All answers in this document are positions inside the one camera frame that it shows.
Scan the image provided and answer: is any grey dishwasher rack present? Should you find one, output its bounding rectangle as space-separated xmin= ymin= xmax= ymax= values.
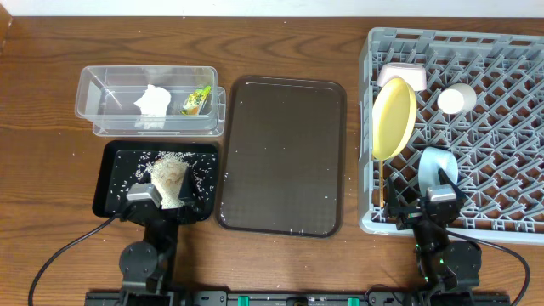
xmin=358 ymin=27 xmax=543 ymax=245

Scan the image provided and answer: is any brown serving tray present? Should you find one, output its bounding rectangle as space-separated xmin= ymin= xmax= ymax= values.
xmin=216 ymin=76 xmax=347 ymax=238

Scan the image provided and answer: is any green snack wrapper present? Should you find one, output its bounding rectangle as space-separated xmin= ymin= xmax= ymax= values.
xmin=180 ymin=86 xmax=212 ymax=116

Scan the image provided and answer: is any white napkin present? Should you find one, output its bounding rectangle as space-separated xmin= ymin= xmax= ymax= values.
xmin=134 ymin=84 xmax=171 ymax=129

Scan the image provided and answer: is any rice pile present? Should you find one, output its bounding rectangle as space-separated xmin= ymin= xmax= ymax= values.
xmin=134 ymin=151 xmax=194 ymax=209

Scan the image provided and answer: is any yellow plate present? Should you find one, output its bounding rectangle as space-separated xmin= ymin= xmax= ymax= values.
xmin=372 ymin=77 xmax=417 ymax=161

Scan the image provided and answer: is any black plastic tray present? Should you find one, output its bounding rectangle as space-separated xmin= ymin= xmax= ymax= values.
xmin=93 ymin=140 xmax=219 ymax=225

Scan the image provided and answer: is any pink bowl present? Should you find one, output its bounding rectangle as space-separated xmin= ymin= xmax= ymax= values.
xmin=377 ymin=62 xmax=428 ymax=92

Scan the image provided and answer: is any light blue bowl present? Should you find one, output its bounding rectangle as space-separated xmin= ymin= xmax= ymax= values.
xmin=417 ymin=147 xmax=459 ymax=196

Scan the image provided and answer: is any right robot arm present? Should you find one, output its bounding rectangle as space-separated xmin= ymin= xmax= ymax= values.
xmin=385 ymin=169 xmax=482 ymax=305

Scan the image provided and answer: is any wooden chopstick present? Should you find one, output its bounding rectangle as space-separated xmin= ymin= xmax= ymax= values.
xmin=378 ymin=160 xmax=385 ymax=208

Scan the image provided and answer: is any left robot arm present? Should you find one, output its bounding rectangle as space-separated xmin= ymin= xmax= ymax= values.
xmin=119 ymin=168 xmax=205 ymax=305

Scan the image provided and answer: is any clear plastic bin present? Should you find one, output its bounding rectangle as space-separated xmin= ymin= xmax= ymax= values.
xmin=75 ymin=65 xmax=226 ymax=138

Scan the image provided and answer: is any white cup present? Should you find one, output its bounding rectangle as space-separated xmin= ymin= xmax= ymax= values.
xmin=437 ymin=83 xmax=477 ymax=115

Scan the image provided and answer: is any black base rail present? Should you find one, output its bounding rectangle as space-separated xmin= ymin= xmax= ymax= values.
xmin=84 ymin=291 xmax=510 ymax=306

